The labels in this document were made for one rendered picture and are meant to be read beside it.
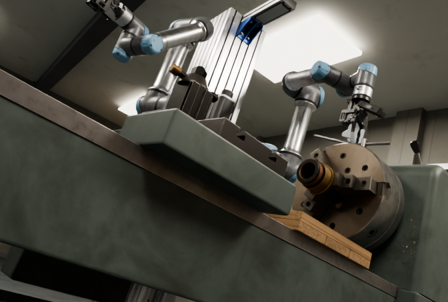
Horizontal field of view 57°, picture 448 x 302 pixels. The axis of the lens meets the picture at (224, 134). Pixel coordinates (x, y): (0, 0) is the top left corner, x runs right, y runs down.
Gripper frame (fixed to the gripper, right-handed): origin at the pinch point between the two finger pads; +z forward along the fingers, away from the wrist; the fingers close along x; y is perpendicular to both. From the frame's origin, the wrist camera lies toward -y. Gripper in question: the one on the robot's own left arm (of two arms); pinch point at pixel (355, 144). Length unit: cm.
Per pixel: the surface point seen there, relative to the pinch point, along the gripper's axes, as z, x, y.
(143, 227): 59, 92, -29
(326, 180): 28.0, 33.9, -16.2
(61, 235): 64, 103, -29
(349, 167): 19.6, 23.6, -15.3
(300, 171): 27.1, 37.7, -9.6
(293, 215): 45, 58, -28
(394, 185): 22.2, 17.8, -27.2
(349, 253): 47, 38, -30
